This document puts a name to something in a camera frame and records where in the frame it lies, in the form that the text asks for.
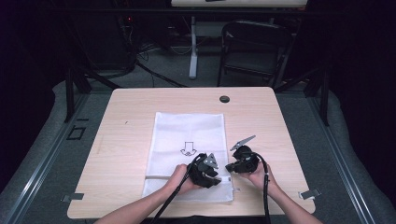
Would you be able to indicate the metal floor rail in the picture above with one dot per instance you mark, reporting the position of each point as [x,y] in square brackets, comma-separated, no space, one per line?
[339,161]
[46,168]

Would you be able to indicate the black metal frame stand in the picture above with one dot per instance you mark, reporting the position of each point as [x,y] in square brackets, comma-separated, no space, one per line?
[324,99]
[69,93]

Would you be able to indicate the person's right hand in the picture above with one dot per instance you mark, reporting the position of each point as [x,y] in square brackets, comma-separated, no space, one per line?
[260,179]

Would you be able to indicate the dark computer tower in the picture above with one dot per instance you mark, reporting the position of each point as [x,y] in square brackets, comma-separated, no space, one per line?
[102,40]

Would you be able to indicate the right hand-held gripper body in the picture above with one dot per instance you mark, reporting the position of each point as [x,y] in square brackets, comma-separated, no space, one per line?
[247,161]

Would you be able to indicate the grey tape piece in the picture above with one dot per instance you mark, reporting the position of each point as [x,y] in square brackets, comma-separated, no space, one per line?
[309,194]
[73,197]

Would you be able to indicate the white mesh laundry bag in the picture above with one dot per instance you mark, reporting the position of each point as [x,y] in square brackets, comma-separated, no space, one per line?
[186,133]

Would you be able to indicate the black tape strip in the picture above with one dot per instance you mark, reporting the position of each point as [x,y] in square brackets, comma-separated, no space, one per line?
[82,119]

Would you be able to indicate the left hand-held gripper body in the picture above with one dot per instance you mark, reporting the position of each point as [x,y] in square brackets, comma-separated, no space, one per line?
[200,171]

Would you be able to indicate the person's left hand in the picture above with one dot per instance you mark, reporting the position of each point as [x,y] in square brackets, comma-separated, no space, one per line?
[180,180]

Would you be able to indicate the black tape square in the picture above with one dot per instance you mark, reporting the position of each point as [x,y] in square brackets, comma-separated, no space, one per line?
[69,135]

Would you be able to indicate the black table grommet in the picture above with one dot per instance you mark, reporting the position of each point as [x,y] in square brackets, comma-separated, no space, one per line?
[224,99]

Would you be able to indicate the white desk leg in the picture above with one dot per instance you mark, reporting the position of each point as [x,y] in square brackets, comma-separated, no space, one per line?
[193,59]

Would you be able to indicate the black folding chair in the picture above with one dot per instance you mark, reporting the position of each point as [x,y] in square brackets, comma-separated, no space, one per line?
[253,40]

